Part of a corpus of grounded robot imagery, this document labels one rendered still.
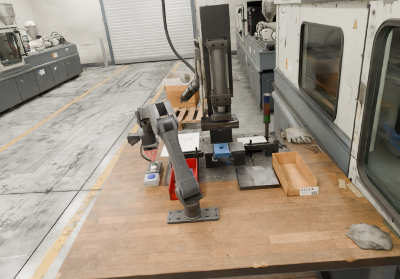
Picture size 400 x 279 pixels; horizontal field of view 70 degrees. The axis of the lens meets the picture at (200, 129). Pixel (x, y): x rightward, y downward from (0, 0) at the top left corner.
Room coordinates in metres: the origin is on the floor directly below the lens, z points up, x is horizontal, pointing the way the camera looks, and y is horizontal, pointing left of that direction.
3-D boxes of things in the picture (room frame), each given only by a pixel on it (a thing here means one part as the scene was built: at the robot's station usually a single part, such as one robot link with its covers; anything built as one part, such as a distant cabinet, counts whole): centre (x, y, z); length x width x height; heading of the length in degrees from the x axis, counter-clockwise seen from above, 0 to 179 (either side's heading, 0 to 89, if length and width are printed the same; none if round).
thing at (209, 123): (1.36, -0.10, 1.22); 0.26 x 0.18 x 0.30; 178
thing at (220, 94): (1.29, -0.11, 1.37); 0.11 x 0.09 x 0.30; 88
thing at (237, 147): (1.29, -0.11, 0.98); 0.20 x 0.10 x 0.01; 88
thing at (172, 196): (1.13, 0.09, 0.93); 0.25 x 0.12 x 0.06; 178
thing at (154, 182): (1.16, 0.25, 0.90); 0.07 x 0.07 x 0.06; 88
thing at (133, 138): (1.28, 0.30, 1.08); 0.11 x 0.07 x 0.06; 88
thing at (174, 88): (4.82, 0.22, 0.40); 0.67 x 0.60 x 0.50; 170
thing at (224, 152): (1.25, -0.10, 1.00); 0.15 x 0.07 x 0.03; 178
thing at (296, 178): (1.08, -0.39, 0.93); 0.25 x 0.13 x 0.08; 178
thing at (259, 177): (1.10, -0.23, 0.91); 0.17 x 0.16 x 0.02; 88
